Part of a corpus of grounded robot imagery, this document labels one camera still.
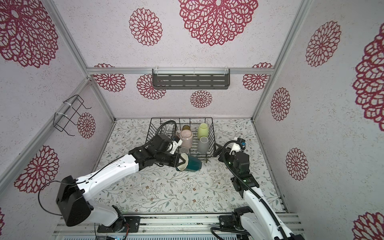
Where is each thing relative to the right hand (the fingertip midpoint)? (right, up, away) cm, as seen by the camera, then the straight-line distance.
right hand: (220, 144), depth 78 cm
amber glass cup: (-19, +9, +21) cm, 30 cm away
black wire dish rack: (-11, +5, +30) cm, 33 cm away
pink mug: (-18, +3, +14) cm, 23 cm away
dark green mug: (-15, -9, -4) cm, 18 cm away
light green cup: (-7, +7, +21) cm, 23 cm away
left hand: (-19, -10, -2) cm, 21 cm away
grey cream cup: (-8, -2, +15) cm, 17 cm away
